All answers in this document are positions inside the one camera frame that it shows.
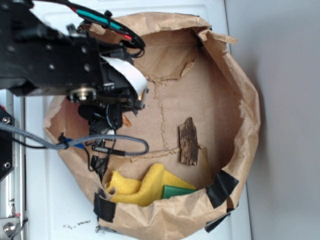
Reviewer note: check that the orange spiral shell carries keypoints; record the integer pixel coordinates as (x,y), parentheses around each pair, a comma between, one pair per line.
(126,121)

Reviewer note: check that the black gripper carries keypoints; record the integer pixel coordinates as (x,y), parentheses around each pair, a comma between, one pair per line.
(37,60)

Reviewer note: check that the brown bark piece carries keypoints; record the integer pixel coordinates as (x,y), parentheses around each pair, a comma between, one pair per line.
(188,143)

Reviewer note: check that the aluminium extrusion rail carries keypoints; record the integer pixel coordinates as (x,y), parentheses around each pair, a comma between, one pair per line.
(13,210)

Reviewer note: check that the green plastic block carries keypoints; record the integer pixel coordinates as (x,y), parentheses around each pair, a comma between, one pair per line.
(173,191)

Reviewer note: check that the crumpled brown paper bag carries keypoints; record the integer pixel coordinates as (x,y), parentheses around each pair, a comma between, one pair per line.
(190,73)

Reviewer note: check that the yellow woven cloth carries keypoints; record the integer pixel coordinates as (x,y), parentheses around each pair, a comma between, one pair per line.
(144,192)

